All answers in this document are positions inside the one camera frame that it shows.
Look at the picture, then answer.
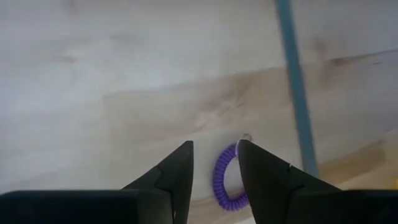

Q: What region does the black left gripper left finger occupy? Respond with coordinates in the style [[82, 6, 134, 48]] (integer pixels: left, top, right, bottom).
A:
[[0, 140, 194, 224]]

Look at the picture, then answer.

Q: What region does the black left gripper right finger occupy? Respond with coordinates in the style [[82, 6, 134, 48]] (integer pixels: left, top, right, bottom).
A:
[[238, 139, 398, 224]]

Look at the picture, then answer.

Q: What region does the purple spiral wrist coil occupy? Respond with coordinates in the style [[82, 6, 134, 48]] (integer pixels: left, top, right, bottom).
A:
[[212, 133, 253, 212]]

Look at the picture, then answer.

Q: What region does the grey perforated metal shelf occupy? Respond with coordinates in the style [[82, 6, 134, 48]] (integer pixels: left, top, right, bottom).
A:
[[275, 0, 320, 179]]

